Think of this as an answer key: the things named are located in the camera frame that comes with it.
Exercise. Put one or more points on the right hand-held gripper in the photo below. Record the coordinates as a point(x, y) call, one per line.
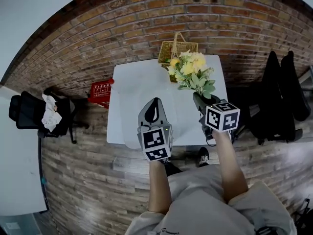
point(222, 117)

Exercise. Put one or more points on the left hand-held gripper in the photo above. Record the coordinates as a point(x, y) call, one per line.
point(156, 143)

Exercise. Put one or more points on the yellow flowers bunch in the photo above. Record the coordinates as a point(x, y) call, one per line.
point(190, 67)

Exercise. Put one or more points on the person's left forearm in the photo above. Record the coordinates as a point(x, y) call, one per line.
point(160, 190)

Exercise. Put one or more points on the person's right forearm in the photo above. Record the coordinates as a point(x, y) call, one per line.
point(231, 170)

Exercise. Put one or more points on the white rectangular table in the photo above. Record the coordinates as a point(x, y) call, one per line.
point(113, 131)

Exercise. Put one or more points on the red printed box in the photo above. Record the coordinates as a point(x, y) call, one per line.
point(100, 94)

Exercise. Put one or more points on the person's black right shoe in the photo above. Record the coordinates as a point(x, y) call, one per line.
point(203, 157)

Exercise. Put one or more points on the person's black shoe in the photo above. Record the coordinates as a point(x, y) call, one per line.
point(173, 169)
point(203, 157)

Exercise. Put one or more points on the person's black left shoe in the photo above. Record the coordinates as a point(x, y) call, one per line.
point(173, 169)

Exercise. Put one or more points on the black high-back office chair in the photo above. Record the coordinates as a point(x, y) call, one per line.
point(276, 101)

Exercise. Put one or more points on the white crumpled cloth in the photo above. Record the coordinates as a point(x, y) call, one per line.
point(51, 116)

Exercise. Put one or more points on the person's light grey clothing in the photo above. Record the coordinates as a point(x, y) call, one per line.
point(200, 209)

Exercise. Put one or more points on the black mesh office chair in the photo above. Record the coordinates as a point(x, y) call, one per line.
point(27, 111)

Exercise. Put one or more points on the small teal floor object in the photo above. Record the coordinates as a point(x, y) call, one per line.
point(43, 180)

